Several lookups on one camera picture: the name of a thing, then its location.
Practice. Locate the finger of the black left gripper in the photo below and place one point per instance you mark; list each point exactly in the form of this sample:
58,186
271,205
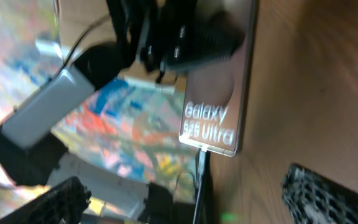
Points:
204,42

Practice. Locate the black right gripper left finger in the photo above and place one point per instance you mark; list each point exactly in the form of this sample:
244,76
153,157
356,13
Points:
63,203

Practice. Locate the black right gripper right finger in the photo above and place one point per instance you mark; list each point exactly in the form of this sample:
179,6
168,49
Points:
313,198

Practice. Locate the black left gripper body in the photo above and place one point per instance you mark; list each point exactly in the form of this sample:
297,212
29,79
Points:
144,36

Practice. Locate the gold Galaxy smartphone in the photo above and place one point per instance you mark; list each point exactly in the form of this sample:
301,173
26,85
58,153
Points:
216,92

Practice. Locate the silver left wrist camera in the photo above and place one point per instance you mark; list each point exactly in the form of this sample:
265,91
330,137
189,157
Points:
45,108

